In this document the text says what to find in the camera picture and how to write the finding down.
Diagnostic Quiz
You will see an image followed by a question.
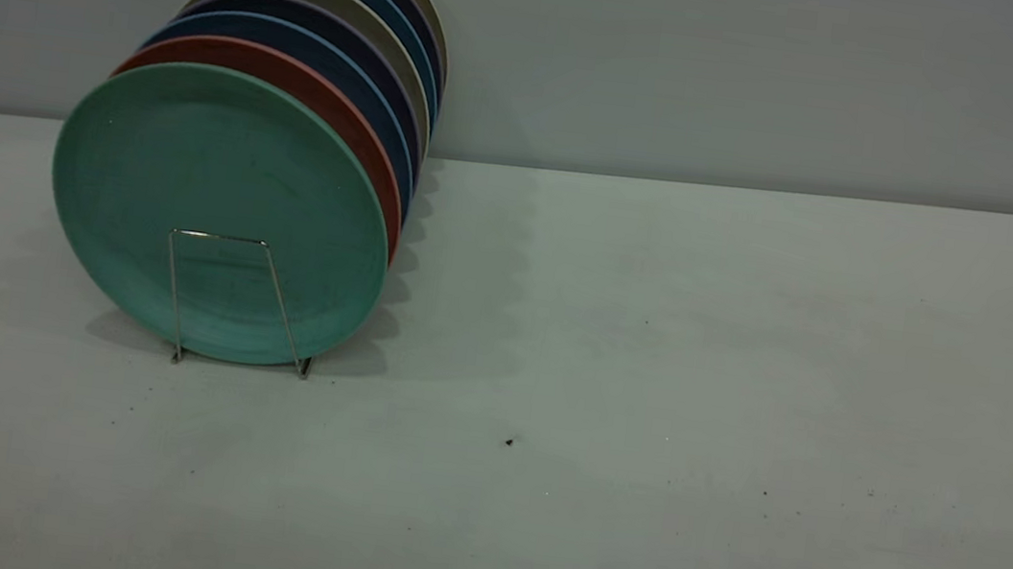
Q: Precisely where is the green round plate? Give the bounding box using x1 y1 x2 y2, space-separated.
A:
31 47 411 381

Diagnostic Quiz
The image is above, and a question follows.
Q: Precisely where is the pink round plate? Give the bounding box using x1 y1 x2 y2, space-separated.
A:
93 23 424 263

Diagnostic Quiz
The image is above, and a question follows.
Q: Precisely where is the navy plate with blue rim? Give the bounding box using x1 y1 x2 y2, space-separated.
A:
125 0 436 216

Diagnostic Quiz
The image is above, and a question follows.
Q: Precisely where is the metal wire plate rack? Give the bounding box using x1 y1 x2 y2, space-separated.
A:
153 227 327 381

